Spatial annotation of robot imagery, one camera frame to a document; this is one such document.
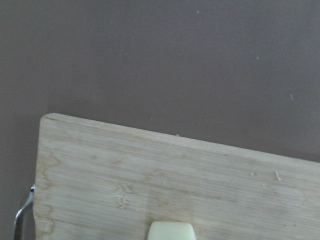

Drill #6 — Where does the bamboo cutting board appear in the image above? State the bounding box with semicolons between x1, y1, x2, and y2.
13;112;320;240

